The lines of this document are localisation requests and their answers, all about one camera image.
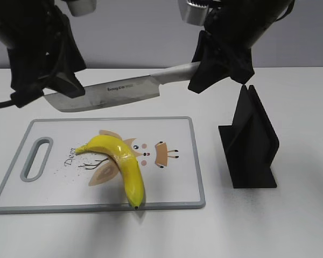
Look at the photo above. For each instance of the black knife stand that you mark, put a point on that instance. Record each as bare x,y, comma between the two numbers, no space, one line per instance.
250,143

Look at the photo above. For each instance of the yellow plastic banana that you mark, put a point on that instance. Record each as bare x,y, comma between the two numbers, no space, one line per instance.
127,163

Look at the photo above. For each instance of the white-handled kitchen knife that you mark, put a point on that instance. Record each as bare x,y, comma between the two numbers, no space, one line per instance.
126,91

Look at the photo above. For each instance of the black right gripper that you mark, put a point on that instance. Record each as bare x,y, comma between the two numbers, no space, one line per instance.
218,57

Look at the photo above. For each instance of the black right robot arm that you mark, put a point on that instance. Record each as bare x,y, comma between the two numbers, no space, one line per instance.
230,30

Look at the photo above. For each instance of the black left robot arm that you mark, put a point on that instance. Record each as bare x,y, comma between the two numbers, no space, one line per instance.
17,20

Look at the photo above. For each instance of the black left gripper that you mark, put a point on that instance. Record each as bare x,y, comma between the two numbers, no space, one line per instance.
48,59

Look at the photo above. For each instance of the white grey-rimmed cutting board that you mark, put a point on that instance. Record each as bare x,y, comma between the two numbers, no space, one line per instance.
46,176

